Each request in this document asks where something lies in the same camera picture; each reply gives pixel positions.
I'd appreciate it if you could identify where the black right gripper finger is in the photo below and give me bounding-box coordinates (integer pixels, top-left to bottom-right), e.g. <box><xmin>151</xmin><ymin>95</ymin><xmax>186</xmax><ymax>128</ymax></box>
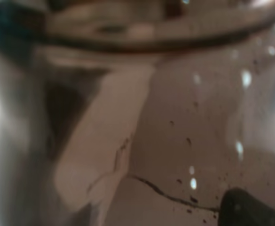
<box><xmin>218</xmin><ymin>188</ymin><xmax>275</xmax><ymax>226</ymax></box>

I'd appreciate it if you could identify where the smoky brown plastic bottle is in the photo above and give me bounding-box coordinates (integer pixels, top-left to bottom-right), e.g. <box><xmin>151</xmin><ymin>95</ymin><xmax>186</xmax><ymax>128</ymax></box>
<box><xmin>0</xmin><ymin>0</ymin><xmax>275</xmax><ymax>226</ymax></box>

